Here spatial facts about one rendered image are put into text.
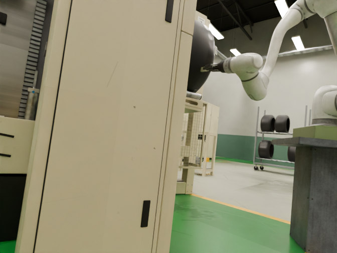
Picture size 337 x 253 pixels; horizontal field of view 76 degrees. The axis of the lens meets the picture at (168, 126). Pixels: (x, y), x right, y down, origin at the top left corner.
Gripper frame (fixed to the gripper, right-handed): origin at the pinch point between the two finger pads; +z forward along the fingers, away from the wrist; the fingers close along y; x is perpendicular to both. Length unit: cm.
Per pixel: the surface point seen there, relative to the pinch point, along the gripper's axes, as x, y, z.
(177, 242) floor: 102, 17, -24
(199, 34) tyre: -21.6, 6.0, 4.1
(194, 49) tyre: -10.4, 9.8, 2.0
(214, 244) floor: 101, -2, -33
